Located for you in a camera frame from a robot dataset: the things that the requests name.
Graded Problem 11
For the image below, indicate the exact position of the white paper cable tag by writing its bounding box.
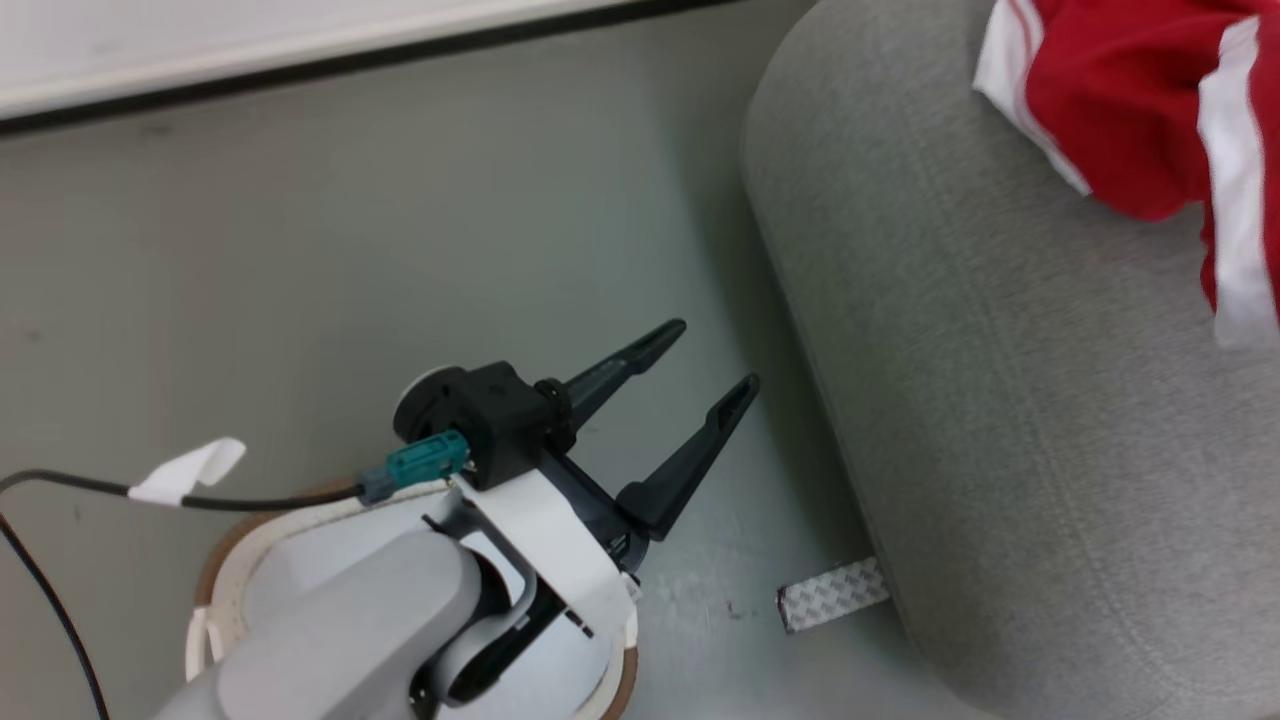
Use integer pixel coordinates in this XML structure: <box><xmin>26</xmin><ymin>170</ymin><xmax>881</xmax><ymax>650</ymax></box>
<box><xmin>128</xmin><ymin>437</ymin><xmax>247</xmax><ymax>507</ymax></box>

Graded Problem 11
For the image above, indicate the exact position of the thin black cable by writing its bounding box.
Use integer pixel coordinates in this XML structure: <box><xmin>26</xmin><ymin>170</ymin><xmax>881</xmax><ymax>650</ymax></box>
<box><xmin>0</xmin><ymin>512</ymin><xmax>111</xmax><ymax>720</ymax></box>

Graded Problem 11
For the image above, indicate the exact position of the patterned grey tape strip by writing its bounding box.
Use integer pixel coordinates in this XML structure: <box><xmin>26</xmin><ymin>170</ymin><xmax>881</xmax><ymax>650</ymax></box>
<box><xmin>776</xmin><ymin>557</ymin><xmax>891</xmax><ymax>634</ymax></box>

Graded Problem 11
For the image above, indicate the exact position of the red garment with white stripes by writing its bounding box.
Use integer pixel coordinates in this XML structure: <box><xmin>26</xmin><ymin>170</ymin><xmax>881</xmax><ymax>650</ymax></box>
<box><xmin>973</xmin><ymin>0</ymin><xmax>1280</xmax><ymax>351</ymax></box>

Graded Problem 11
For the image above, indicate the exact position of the grey fabric sofa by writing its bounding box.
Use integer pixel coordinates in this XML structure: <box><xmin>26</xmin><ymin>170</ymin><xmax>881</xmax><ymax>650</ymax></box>
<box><xmin>742</xmin><ymin>0</ymin><xmax>1280</xmax><ymax>720</ymax></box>

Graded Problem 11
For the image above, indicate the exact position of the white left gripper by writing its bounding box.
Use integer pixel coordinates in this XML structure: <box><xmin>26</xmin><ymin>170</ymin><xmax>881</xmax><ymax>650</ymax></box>
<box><xmin>447</xmin><ymin>319</ymin><xmax>760</xmax><ymax>639</ymax></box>

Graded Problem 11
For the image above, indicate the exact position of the black cable with teal connector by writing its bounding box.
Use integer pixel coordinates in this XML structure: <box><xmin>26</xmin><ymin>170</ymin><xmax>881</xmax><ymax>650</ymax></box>
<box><xmin>0</xmin><ymin>430</ymin><xmax>471</xmax><ymax>513</ymax></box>

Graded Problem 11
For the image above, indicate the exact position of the dark baseboard strip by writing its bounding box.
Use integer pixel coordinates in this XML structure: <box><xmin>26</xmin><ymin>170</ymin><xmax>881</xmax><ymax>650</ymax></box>
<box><xmin>0</xmin><ymin>0</ymin><xmax>746</xmax><ymax>138</ymax></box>

